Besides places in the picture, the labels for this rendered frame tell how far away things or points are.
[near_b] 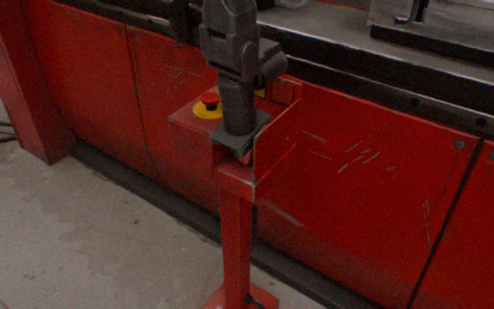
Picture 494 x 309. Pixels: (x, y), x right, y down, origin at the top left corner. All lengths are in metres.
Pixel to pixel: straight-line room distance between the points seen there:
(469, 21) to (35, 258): 1.51
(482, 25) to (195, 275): 1.12
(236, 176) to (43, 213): 1.22
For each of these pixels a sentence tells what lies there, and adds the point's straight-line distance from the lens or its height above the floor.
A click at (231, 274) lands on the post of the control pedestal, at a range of 1.10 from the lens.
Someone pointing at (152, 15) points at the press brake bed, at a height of 0.82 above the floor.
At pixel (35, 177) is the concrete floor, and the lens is 2.06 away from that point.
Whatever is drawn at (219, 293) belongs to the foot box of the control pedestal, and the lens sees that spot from 1.30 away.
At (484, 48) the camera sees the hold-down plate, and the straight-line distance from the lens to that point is 0.87.
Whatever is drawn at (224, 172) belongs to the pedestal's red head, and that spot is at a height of 0.70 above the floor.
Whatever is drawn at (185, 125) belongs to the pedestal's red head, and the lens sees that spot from 0.78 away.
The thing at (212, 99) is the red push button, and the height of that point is 0.81.
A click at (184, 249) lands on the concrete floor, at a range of 1.57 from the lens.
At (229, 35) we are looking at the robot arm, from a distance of 0.58.
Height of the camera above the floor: 1.20
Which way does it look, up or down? 38 degrees down
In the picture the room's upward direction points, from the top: straight up
